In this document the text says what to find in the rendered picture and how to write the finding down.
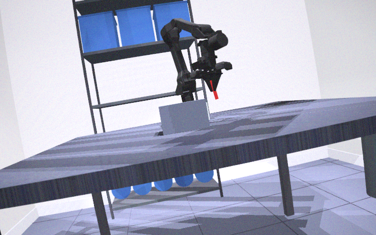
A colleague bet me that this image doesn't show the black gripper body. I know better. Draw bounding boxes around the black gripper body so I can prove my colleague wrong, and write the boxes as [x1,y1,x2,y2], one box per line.
[190,52,233,79]

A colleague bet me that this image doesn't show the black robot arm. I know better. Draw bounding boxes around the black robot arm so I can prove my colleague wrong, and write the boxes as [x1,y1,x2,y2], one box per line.
[161,18,228,102]

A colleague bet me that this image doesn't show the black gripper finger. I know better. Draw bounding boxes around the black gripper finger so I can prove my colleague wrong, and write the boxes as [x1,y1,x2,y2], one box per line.
[209,72,223,91]
[199,75,213,92]

